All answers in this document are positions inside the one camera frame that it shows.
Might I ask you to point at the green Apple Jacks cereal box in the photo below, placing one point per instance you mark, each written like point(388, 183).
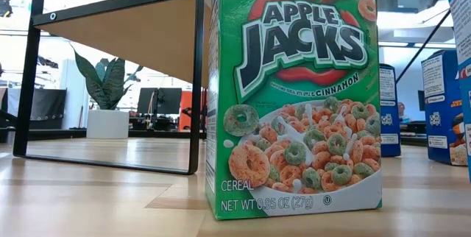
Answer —
point(294, 82)

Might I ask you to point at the blue Frosted Flakes cereal box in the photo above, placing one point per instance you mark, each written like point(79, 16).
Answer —
point(389, 126)
point(441, 126)

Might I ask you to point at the light-blue Rice Krispies cereal box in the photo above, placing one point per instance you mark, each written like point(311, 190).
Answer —
point(464, 45)

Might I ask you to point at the black-framed wooden shelf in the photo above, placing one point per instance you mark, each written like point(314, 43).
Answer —
point(129, 34)

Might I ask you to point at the red-orange office partition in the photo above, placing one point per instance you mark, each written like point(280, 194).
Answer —
point(183, 101)

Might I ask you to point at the dark computer monitor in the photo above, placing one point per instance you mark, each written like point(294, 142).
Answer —
point(165, 101)

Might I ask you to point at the white planter pot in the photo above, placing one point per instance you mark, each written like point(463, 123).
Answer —
point(107, 124)

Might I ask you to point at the green snake plant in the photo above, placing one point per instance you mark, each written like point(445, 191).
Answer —
point(106, 86)

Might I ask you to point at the person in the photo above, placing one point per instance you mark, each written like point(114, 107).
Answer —
point(402, 110)

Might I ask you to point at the black draped desk panel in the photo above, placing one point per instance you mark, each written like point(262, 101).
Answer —
point(48, 108)

